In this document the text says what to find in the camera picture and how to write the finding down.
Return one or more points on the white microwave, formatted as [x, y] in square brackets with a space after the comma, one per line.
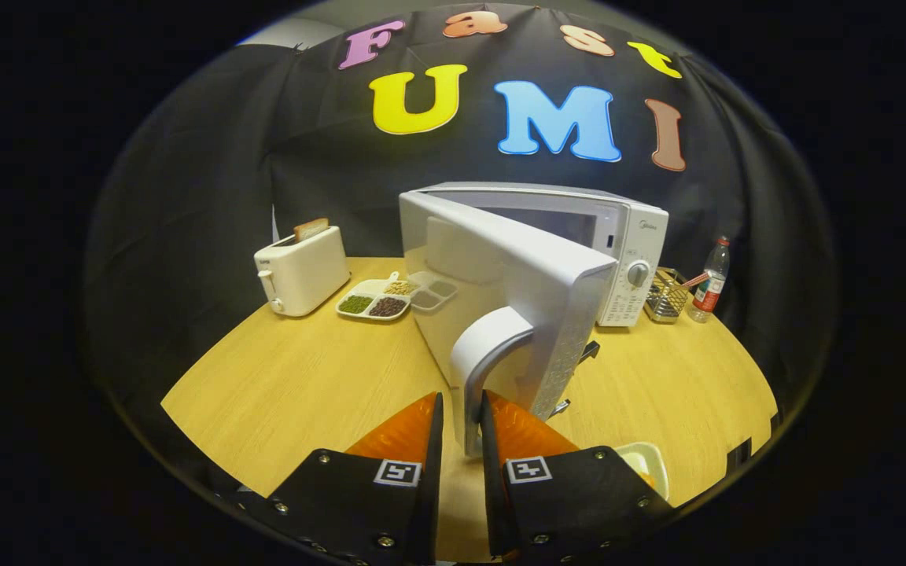
[516, 267]

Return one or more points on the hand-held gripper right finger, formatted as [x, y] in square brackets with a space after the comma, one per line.
[487, 456]

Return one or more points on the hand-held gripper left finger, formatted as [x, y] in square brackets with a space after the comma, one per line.
[436, 440]

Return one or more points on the white toaster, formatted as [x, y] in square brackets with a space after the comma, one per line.
[307, 275]

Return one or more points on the black backdrop cloth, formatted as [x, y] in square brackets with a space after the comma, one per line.
[225, 157]

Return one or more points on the toast slice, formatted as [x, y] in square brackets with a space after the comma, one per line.
[311, 229]

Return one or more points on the white divided dish of beans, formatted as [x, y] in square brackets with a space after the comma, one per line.
[370, 303]

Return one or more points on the white plate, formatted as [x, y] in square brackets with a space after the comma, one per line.
[642, 457]

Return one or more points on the clear bottle with red label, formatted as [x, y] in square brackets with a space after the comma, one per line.
[709, 291]

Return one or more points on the red checked stick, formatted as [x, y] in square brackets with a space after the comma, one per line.
[695, 280]

